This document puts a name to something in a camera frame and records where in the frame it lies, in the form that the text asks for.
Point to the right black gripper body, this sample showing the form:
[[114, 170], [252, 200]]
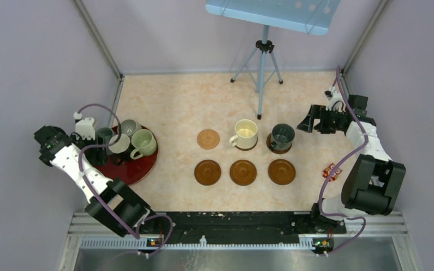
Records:
[[329, 120]]

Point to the grey ribbed cup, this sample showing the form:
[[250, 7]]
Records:
[[129, 127]]

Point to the red round tray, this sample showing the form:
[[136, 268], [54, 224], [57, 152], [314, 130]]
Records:
[[131, 171]]

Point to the aluminium frame rail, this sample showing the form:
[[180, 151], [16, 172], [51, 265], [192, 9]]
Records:
[[379, 243]]

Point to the light wooden coaster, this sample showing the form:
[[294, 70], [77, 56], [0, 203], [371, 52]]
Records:
[[208, 139]]

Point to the red owl figurine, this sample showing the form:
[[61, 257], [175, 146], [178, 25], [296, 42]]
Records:
[[331, 173]]

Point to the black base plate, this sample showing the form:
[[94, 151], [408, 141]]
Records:
[[272, 227]]

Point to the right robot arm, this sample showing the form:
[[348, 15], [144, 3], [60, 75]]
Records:
[[375, 180]]

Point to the grey green mug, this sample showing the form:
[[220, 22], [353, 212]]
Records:
[[103, 135]]

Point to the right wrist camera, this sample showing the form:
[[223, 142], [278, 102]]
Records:
[[335, 100]]

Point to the light green mug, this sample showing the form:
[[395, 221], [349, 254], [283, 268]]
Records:
[[144, 144]]

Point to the dark grey cup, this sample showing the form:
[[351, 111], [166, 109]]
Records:
[[282, 137]]

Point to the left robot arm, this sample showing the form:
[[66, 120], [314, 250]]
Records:
[[110, 201]]

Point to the cream mug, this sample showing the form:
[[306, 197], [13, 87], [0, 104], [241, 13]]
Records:
[[246, 134]]

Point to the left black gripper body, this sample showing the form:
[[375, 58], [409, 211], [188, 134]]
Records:
[[95, 156]]

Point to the white cup dark inside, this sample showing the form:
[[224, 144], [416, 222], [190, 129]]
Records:
[[120, 147]]

